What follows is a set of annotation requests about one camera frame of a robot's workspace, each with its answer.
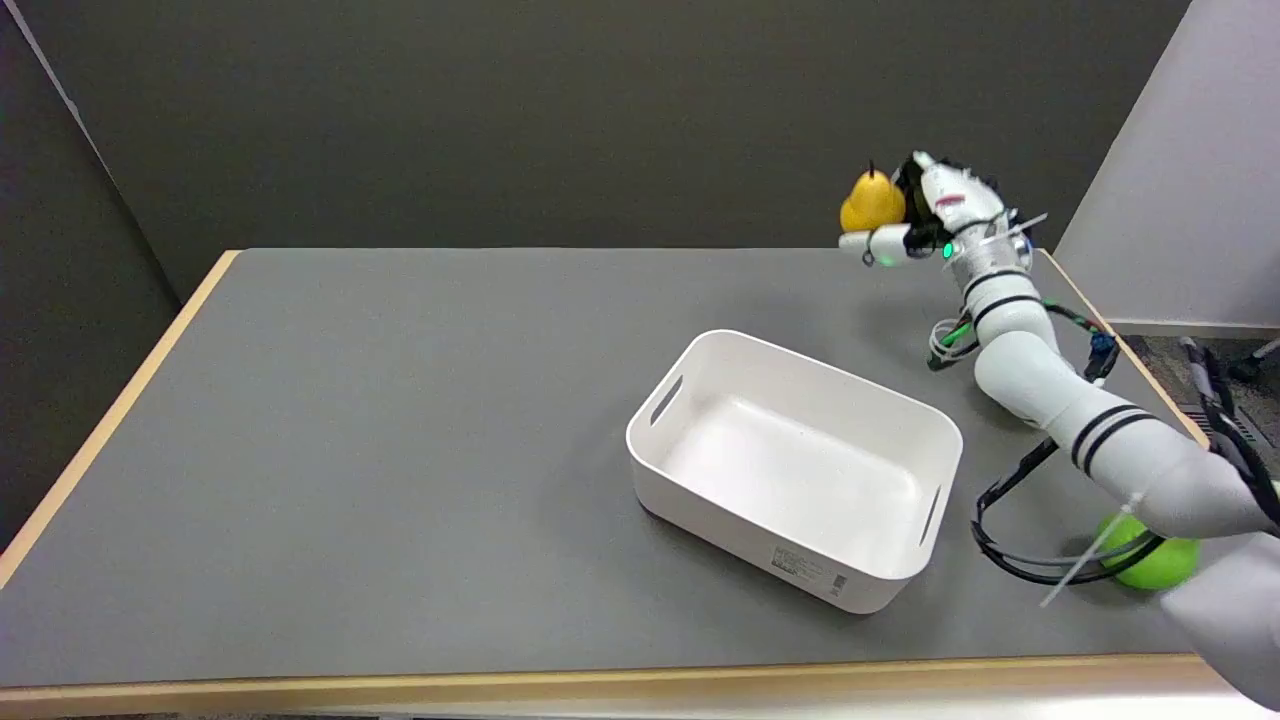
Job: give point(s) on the yellow pear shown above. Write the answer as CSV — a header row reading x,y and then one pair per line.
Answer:
x,y
872,202

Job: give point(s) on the white plastic storage box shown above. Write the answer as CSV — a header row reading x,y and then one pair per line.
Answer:
x,y
795,468

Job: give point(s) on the green round fruit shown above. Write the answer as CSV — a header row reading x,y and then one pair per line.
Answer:
x,y
1160,562

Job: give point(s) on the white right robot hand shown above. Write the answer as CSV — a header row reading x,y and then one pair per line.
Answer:
x,y
950,208

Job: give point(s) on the white partition panel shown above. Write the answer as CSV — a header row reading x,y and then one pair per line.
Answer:
x,y
1190,170

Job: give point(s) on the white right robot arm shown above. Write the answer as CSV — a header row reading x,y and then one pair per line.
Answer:
x,y
1090,420

